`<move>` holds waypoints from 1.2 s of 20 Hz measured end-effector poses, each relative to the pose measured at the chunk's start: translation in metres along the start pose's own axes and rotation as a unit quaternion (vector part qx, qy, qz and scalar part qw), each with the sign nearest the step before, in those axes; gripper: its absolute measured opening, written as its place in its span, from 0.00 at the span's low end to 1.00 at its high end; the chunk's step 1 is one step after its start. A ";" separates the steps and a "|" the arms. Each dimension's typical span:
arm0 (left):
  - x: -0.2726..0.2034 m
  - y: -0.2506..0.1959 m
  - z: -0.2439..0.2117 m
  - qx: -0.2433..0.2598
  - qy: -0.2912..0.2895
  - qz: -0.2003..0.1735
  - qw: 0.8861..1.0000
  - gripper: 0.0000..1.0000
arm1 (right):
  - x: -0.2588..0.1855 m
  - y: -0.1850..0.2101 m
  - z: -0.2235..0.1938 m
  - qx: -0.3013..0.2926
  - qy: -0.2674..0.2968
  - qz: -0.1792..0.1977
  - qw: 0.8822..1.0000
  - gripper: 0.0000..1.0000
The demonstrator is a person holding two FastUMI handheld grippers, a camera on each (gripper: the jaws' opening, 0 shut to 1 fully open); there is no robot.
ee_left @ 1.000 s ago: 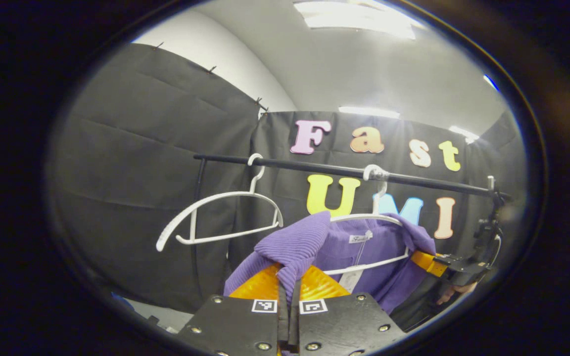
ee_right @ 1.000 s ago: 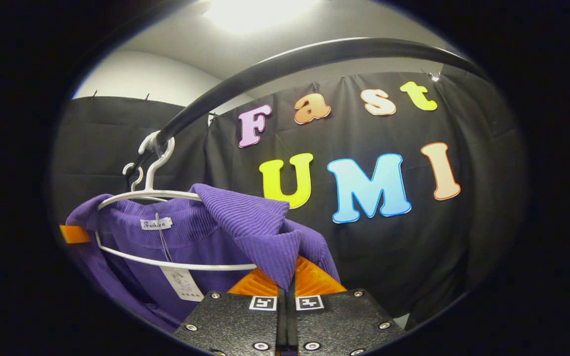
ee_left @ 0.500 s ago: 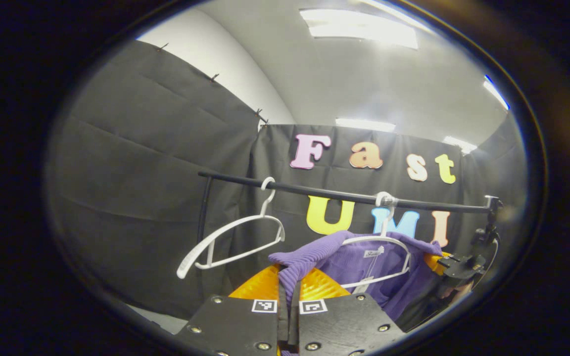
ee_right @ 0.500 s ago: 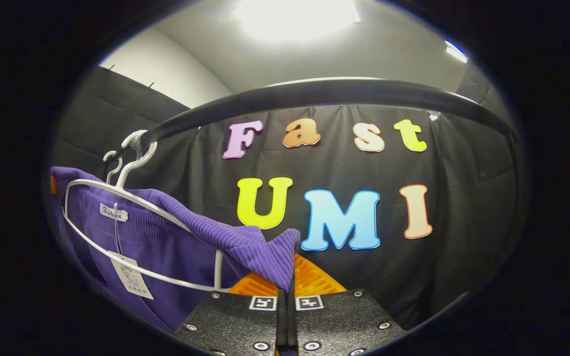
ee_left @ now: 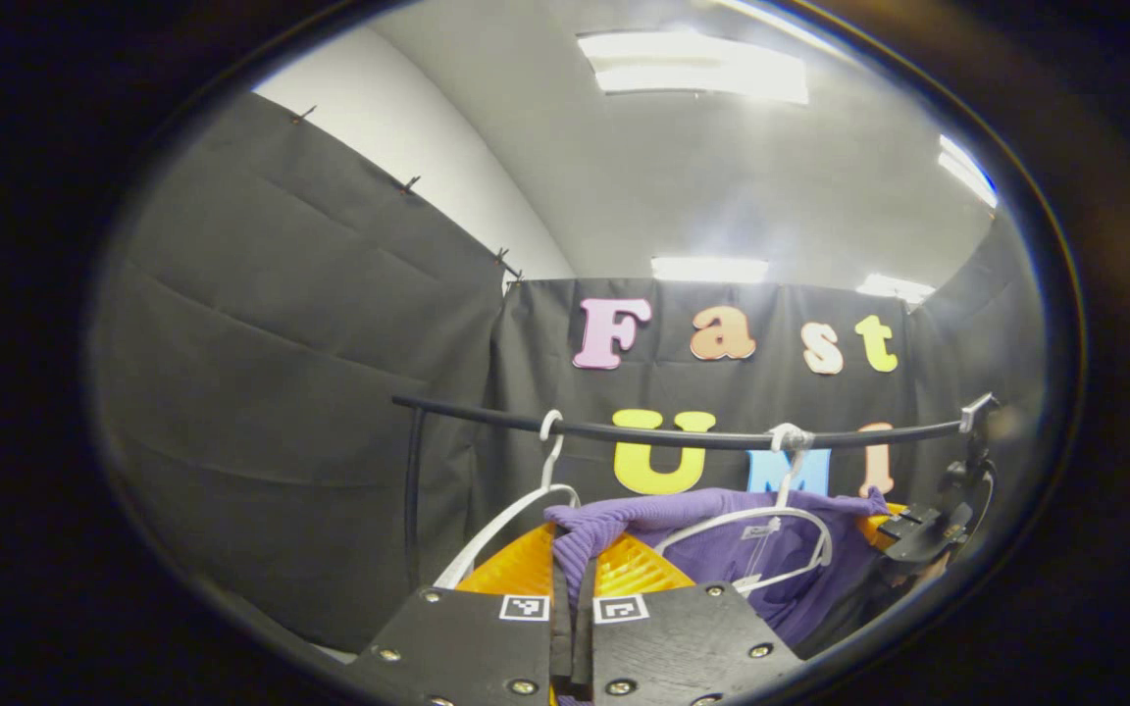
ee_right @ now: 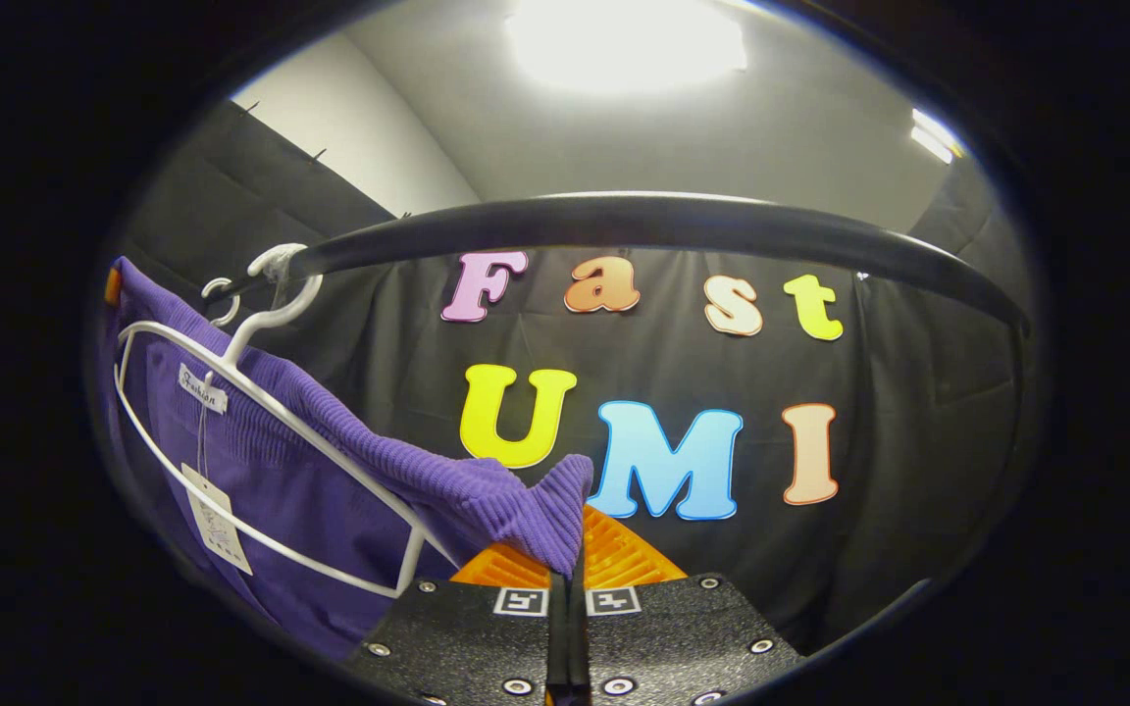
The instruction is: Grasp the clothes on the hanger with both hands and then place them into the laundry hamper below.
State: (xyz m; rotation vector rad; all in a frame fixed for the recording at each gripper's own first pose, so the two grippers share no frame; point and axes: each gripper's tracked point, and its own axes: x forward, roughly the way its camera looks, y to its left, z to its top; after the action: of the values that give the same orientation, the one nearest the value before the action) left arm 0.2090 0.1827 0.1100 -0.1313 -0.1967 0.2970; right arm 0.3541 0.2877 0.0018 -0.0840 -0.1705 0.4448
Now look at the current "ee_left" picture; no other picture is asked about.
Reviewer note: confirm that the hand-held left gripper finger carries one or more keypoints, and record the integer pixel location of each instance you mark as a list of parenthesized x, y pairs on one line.
[(584, 642), (562, 637)]

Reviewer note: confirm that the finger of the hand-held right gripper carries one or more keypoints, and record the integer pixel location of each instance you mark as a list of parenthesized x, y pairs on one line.
[(923, 534)]

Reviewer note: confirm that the purple knit jacket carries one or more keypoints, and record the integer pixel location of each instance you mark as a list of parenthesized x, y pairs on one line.
[(624, 510)]

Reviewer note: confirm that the white plastic clothes hanger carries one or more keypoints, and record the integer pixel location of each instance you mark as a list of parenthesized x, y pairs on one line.
[(793, 438), (501, 529)]

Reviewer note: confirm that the black metal clothes rack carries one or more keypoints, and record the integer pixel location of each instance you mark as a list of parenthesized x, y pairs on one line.
[(487, 418)]

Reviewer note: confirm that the ceiling light panel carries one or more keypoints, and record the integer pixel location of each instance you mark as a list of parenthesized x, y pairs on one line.
[(967, 169), (693, 67), (896, 288), (709, 270)]

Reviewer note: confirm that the small black cloth clip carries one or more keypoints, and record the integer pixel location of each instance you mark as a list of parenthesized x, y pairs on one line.
[(506, 263), (411, 183), (302, 115)]

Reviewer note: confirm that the black backdrop cloth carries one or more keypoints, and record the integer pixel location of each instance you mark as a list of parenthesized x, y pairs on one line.
[(281, 343)]

